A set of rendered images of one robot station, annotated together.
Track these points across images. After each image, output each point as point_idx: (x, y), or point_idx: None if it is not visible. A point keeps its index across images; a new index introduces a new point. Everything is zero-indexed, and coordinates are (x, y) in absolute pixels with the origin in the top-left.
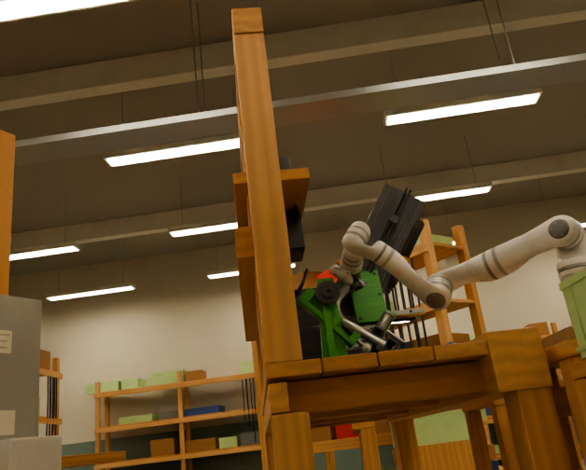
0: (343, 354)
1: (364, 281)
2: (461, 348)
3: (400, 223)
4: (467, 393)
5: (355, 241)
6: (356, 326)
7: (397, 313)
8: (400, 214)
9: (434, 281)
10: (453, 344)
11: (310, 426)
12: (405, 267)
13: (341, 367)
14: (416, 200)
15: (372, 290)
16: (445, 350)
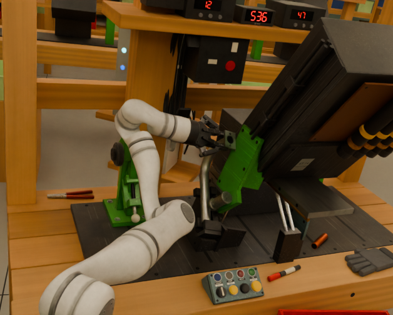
0: (125, 209)
1: (203, 151)
2: (12, 291)
3: (306, 92)
4: None
5: (114, 123)
6: (201, 187)
7: (286, 197)
8: (311, 79)
9: (156, 210)
10: (12, 283)
11: (8, 244)
12: (137, 177)
13: (8, 229)
14: (337, 64)
15: (243, 160)
16: (11, 280)
